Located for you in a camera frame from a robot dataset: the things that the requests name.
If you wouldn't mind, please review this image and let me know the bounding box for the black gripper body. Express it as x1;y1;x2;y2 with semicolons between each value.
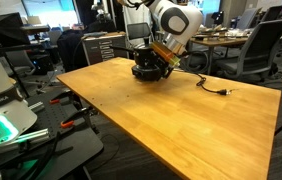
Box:
153;51;173;80

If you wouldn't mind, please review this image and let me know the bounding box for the black cooking pot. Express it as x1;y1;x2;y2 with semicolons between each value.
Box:
111;46;157;69

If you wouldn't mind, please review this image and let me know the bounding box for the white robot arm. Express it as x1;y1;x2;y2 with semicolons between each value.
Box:
117;0;203;81

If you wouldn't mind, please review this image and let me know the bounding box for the black electric hot plate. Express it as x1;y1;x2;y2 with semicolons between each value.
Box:
131;65;165;81

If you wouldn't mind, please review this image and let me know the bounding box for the wooden desk with clutter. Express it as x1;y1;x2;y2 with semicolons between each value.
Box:
190;26;282;76

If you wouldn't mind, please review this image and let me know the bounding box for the grey mesh office chair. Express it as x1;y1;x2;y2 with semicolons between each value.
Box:
216;19;282;80

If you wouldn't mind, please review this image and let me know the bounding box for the black stove power cable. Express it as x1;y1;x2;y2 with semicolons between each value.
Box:
172;67;233;97

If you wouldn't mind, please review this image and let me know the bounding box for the orange handled clamp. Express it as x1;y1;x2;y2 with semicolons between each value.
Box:
60;107;93;129
49;90;77;104

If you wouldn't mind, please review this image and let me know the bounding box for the black mounting base plate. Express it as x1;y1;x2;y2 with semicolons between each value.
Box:
0;90;104;180

